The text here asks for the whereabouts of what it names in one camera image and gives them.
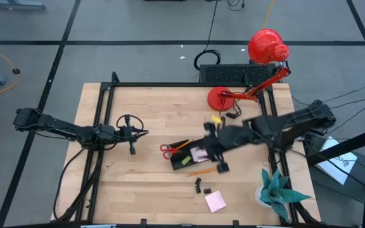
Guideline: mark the black vented box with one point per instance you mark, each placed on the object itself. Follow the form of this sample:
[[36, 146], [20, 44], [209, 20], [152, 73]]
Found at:
[[236, 73]]

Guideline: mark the black mesh desk organizer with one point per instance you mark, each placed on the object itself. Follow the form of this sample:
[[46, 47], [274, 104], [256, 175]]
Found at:
[[177, 161]]

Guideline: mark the yellow tape tag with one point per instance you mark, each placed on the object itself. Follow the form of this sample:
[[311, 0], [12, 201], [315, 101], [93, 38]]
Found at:
[[216, 119]]

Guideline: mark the black binder clip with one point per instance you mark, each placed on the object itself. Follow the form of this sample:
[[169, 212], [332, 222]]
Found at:
[[198, 181], [197, 189], [207, 191]]

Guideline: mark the white plant pot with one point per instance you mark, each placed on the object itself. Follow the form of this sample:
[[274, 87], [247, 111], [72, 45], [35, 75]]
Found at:
[[260, 198]]

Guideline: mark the red desk lamp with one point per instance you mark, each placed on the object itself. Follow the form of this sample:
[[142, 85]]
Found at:
[[266, 47]]

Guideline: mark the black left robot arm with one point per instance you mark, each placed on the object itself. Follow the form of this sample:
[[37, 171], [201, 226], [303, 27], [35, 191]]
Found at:
[[59, 125]]

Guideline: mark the pink sticky note pad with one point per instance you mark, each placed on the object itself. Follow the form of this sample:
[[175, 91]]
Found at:
[[215, 201], [198, 154]]

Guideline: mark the teal artificial succulent plant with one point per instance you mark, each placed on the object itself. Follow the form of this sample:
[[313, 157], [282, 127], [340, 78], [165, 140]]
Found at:
[[277, 194]]

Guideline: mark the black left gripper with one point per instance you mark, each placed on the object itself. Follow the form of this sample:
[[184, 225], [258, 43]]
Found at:
[[128, 134]]

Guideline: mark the black aluminium table frame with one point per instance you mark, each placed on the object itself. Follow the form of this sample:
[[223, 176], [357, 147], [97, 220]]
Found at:
[[182, 84]]

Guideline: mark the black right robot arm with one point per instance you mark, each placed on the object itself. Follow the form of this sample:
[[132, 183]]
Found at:
[[296, 122]]

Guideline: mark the yellow wooden pencil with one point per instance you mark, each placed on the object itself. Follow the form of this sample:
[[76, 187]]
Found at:
[[184, 144], [201, 172]]

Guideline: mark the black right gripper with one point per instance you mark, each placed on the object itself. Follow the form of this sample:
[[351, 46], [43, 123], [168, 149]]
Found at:
[[233, 136]]

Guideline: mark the white printed board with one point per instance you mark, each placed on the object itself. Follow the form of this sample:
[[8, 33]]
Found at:
[[341, 161]]

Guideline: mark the black slanted beam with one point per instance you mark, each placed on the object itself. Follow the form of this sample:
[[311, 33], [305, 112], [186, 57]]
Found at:
[[344, 149]]

